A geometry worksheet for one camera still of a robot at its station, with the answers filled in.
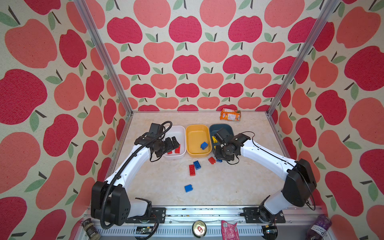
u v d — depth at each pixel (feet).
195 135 3.51
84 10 2.31
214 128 3.56
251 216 2.39
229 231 2.26
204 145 3.24
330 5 2.26
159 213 2.47
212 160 3.03
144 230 2.35
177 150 3.20
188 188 2.74
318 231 2.17
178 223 2.41
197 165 2.98
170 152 3.17
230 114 3.81
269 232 2.37
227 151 2.24
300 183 1.49
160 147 2.26
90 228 2.26
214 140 2.28
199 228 2.03
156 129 2.13
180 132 3.53
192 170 2.90
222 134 2.18
